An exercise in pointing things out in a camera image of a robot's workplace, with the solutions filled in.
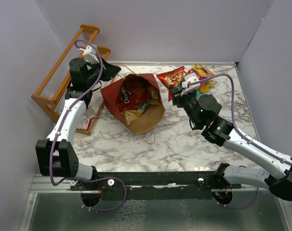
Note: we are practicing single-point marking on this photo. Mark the yellow snack packet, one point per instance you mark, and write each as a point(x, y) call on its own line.
point(207, 85)

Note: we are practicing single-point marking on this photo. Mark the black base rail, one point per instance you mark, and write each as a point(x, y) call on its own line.
point(114, 186)

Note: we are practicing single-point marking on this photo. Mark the red Doritos chip bag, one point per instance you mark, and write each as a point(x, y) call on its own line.
point(132, 94)

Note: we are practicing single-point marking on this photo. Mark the gold snack packet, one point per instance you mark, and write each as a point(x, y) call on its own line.
point(132, 115)

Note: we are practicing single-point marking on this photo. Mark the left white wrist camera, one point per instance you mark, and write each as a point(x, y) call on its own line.
point(89, 54)

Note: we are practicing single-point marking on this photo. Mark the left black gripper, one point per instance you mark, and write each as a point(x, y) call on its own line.
point(109, 70)

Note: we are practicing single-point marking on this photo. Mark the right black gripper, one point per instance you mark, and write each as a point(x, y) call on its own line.
point(177, 97)

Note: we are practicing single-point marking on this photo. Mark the red white small box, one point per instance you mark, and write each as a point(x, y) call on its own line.
point(87, 118)

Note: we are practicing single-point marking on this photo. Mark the orange Fox's fruits candy bag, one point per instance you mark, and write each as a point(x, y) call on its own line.
point(201, 72)

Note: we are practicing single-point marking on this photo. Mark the red snack packet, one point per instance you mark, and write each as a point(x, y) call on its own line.
point(171, 78)

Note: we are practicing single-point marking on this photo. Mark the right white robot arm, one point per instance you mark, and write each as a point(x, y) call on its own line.
point(275, 173)

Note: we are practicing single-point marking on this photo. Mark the red paper bag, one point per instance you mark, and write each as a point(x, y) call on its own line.
point(153, 108)

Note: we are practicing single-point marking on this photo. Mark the orange wooden rack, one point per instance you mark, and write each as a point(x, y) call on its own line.
point(50, 96)

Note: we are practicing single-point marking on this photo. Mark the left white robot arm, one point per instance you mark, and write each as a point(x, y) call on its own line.
point(56, 155)

